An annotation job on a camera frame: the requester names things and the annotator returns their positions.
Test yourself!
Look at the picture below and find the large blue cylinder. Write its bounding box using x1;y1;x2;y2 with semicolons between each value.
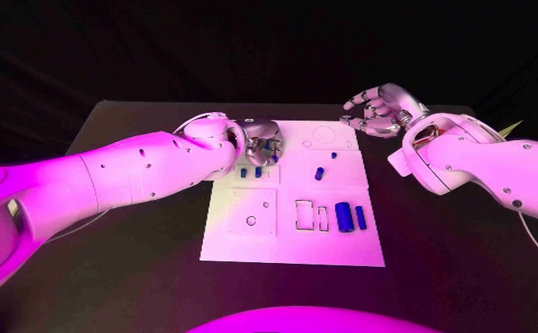
335;202;355;234

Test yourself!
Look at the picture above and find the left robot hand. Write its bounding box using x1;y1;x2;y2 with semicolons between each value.
237;117;286;167

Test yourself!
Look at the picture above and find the white task board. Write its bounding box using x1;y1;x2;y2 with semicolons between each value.
199;119;387;268

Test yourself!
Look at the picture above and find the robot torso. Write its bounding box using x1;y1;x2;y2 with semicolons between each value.
183;305;444;333

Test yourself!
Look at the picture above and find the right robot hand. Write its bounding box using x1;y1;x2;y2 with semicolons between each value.
339;82;431;139

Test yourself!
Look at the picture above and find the white cable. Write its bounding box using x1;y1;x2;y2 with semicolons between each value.
172;111;232;135
515;210;538;247
43;205;118;244

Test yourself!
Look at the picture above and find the thin long blue cylinder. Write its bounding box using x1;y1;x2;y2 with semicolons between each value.
355;205;369;231

